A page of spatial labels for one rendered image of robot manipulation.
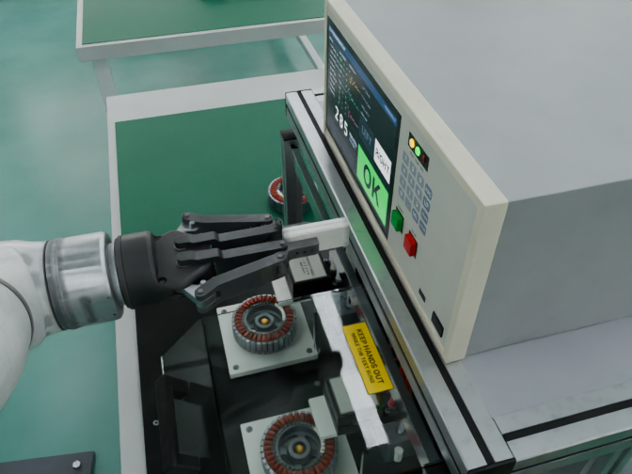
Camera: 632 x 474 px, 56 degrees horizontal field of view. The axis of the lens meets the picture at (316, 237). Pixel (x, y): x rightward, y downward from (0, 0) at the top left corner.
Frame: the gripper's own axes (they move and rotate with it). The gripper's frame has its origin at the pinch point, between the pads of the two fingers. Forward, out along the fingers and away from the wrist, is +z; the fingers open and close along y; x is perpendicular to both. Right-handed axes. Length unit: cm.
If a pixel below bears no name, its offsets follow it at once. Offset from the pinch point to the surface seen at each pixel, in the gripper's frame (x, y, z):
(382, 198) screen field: -0.7, -5.0, 9.4
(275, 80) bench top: -43, -115, 19
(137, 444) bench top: -43, -7, -27
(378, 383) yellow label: -11.5, 11.9, 3.7
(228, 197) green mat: -43, -63, -3
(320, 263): -26.0, -20.7, 6.5
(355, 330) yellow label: -11.5, 4.5, 3.4
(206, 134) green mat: -43, -90, -5
